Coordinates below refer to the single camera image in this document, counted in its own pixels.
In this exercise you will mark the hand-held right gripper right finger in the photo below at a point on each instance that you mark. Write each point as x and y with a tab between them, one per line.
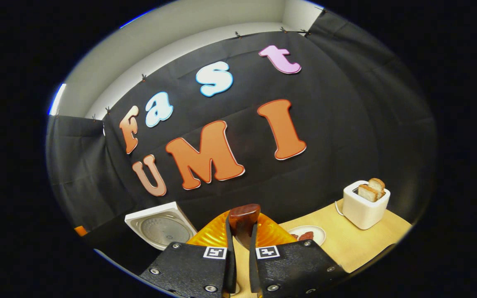
254	269

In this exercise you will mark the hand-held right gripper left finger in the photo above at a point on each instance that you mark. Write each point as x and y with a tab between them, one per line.
231	269

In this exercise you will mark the black backdrop cloth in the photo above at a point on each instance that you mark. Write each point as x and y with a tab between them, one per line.
325	124

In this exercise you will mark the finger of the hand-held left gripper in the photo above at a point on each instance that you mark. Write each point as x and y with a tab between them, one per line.
81	231

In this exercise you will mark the white round plate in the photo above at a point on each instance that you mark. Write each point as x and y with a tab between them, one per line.
319	234

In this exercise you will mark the white toaster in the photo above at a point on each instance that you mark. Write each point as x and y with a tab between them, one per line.
362	215

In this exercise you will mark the brown wooden spoon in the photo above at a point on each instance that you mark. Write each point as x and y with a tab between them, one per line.
244	221

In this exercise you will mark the white rice cooker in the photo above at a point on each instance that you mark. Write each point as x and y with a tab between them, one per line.
160	229

